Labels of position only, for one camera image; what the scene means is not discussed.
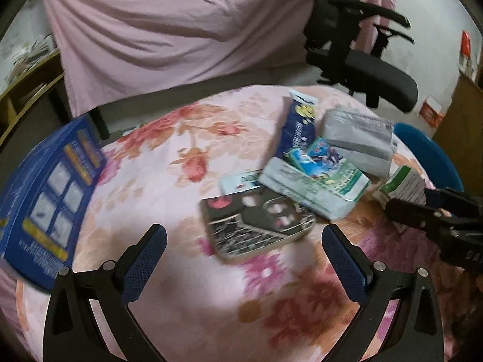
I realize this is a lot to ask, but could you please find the pale teal packet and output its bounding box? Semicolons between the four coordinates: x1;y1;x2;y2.
219;170;265;197

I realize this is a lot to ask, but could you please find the grey soft packet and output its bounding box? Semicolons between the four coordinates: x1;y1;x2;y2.
321;109;396;179

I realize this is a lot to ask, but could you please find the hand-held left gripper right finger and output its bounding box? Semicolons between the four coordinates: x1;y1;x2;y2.
321;224;446;362

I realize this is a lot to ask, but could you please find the pink hanging cloth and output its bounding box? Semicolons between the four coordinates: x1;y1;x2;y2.
43;0;401;117

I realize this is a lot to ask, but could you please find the wooden cabinet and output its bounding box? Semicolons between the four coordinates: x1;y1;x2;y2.
432;70;483;185

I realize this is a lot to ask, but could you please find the silver and black blister pack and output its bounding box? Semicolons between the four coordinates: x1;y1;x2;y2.
199;190;317;265

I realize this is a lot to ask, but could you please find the green and white carton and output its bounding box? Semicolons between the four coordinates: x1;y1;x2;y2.
372;166;426;212

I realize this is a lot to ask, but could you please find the floral tablecloth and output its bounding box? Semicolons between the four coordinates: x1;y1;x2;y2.
0;85;483;362

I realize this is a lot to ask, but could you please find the black office chair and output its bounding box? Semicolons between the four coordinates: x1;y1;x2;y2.
304;0;419;113

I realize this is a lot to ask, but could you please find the blue cardboard box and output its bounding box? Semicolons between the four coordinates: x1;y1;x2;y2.
0;115;106;291

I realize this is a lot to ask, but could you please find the wooden shelf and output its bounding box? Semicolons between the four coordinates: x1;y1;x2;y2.
0;36;65;136

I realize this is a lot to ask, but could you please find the dark blue sachet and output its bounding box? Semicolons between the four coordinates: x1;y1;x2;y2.
275;90;318;159

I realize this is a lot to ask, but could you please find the red and white box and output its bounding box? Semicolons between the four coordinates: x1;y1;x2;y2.
420;96;446;127

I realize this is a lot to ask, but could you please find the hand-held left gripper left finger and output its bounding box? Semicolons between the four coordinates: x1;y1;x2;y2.
42;224;168;362

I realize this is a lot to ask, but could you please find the colourful card packet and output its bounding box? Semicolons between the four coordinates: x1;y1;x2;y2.
289;138;350;182

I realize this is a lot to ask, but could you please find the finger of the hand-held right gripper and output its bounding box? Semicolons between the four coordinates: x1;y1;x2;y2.
423;186;483;221
384;198;483;272

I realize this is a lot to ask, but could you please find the white and green packet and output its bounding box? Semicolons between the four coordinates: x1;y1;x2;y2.
260;157;371;221

